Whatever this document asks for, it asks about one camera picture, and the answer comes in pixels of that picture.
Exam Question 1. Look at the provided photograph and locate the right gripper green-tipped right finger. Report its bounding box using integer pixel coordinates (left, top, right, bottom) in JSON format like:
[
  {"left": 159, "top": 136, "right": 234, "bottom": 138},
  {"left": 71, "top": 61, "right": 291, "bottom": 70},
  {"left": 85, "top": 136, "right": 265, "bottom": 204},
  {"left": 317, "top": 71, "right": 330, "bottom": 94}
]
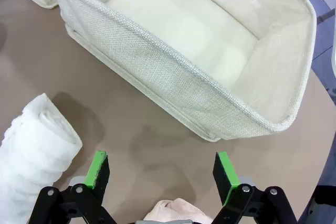
[{"left": 212, "top": 151, "right": 299, "bottom": 224}]

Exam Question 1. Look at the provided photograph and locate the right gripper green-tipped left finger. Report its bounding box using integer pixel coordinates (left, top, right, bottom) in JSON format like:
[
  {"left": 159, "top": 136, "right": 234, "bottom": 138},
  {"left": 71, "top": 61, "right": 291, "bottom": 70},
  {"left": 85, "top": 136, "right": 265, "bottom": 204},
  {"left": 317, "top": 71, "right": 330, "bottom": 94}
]
[{"left": 27, "top": 150, "right": 116, "bottom": 224}]

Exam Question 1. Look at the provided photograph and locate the pink towel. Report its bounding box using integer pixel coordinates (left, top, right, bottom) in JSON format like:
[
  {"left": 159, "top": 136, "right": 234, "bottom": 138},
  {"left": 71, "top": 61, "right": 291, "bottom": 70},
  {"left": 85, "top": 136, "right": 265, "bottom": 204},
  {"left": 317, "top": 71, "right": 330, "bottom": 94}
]
[{"left": 143, "top": 197, "right": 213, "bottom": 224}]

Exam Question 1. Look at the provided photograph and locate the white towel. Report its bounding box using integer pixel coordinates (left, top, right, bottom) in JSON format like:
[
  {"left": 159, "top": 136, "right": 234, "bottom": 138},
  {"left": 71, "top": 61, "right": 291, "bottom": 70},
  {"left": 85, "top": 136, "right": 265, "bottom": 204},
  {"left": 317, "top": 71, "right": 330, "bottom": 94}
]
[{"left": 0, "top": 92, "right": 83, "bottom": 224}]

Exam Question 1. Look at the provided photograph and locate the beige fabric basket with handle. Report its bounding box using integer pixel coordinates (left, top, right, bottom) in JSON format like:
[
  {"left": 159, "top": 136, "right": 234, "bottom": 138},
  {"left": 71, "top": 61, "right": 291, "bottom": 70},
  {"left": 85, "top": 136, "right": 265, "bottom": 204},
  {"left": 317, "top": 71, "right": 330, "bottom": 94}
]
[{"left": 46, "top": 0, "right": 316, "bottom": 143}]

